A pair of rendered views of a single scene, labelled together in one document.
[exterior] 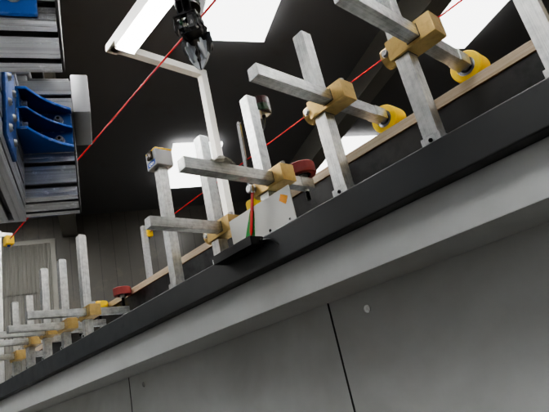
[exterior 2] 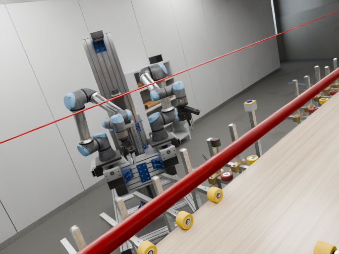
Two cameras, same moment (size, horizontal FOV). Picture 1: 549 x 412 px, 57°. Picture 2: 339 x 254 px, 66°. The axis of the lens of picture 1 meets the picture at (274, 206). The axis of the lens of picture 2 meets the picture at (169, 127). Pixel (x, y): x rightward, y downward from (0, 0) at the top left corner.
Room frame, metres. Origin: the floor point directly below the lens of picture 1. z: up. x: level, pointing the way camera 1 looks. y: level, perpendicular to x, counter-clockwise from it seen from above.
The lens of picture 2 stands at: (1.35, -1.68, 1.81)
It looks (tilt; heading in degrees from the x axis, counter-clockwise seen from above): 17 degrees down; 100
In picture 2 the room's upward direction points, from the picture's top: 16 degrees counter-clockwise
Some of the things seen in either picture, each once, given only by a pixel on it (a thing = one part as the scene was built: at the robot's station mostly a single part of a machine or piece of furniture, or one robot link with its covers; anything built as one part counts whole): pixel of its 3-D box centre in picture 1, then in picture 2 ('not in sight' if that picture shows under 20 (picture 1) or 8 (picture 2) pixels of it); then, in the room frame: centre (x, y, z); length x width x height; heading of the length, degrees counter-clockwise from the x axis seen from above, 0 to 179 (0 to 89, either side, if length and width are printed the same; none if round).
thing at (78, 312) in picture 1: (80, 313); (293, 117); (2.10, 0.91, 0.80); 0.43 x 0.03 x 0.04; 136
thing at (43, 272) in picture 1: (45, 313); (319, 87); (2.51, 1.26, 0.94); 0.03 x 0.03 x 0.48; 46
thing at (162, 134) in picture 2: not in sight; (159, 133); (0.84, 0.52, 1.09); 0.15 x 0.15 x 0.10
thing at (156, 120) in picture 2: not in sight; (156, 121); (0.85, 0.53, 1.20); 0.13 x 0.12 x 0.14; 24
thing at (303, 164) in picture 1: (304, 181); (227, 180); (1.34, -0.10, 0.85); 0.08 x 0.08 x 0.11
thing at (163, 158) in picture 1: (159, 161); (250, 106); (1.65, 0.37, 1.18); 0.07 x 0.07 x 0.08; 46
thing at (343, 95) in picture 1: (328, 103); not in sight; (1.10, -0.19, 0.94); 0.13 x 0.06 x 0.05; 46
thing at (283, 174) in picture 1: (272, 182); (217, 176); (1.28, -0.01, 0.85); 0.13 x 0.06 x 0.05; 46
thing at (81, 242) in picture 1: (84, 284); (297, 103); (2.16, 0.90, 0.93); 0.03 x 0.03 x 0.48; 46
